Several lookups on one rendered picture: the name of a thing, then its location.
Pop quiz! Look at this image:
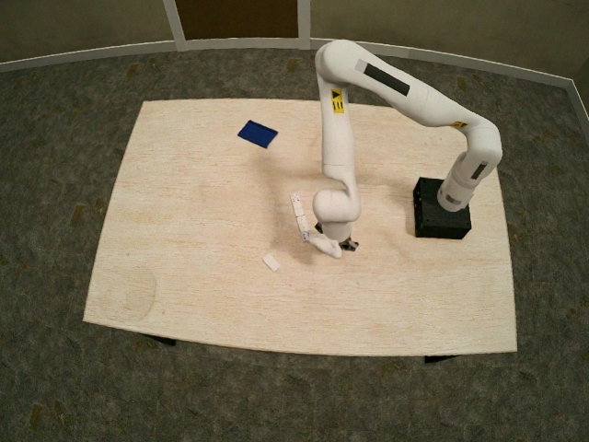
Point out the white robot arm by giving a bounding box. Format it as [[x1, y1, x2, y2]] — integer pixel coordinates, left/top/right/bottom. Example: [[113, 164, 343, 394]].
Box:
[[309, 40, 502, 259]]

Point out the dark blue flat rectangle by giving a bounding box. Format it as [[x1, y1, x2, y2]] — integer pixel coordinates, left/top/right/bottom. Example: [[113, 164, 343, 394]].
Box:
[[237, 120, 279, 149]]

